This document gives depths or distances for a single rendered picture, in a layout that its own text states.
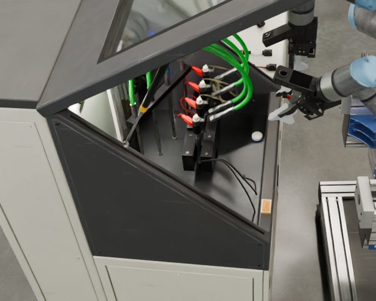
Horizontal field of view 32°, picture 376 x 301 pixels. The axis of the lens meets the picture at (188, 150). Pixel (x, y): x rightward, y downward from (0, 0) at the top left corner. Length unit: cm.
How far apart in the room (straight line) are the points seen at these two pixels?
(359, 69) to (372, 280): 138
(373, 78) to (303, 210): 172
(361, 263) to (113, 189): 132
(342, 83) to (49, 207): 95
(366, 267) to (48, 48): 165
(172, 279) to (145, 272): 9
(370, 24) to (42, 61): 110
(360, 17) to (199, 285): 105
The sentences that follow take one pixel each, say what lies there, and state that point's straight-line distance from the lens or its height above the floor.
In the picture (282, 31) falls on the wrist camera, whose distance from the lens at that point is 197.
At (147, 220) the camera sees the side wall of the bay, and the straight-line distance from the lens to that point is 195.
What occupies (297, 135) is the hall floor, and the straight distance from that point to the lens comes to 355.
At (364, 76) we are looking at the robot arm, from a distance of 158.
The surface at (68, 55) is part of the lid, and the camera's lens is 174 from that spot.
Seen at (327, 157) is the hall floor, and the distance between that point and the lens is 346.
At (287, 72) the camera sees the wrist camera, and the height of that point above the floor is 146.
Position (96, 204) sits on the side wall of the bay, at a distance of 194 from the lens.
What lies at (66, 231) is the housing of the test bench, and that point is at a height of 93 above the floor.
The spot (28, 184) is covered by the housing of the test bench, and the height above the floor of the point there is 115.
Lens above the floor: 258
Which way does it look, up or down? 48 degrees down
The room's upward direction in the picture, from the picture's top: 7 degrees counter-clockwise
